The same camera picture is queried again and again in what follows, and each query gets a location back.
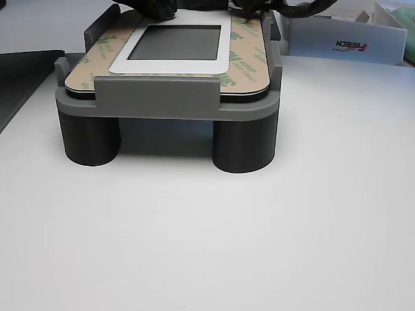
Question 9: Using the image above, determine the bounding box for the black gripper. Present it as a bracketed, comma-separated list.
[116, 0, 279, 22]

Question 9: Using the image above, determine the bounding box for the white framed screen panel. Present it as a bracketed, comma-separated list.
[108, 9, 233, 75]

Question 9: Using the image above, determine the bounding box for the grey fixture with dark legs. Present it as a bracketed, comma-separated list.
[54, 3, 285, 174]

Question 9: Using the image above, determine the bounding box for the grey flat tray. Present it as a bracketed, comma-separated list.
[0, 49, 65, 133]

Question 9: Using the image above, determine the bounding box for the white Feetech cardboard box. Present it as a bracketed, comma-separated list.
[279, 0, 408, 65]

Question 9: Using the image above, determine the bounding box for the green soft object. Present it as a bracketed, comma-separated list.
[390, 6, 415, 62]

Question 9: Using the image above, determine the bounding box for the black braided cable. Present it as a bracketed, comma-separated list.
[277, 0, 340, 17]

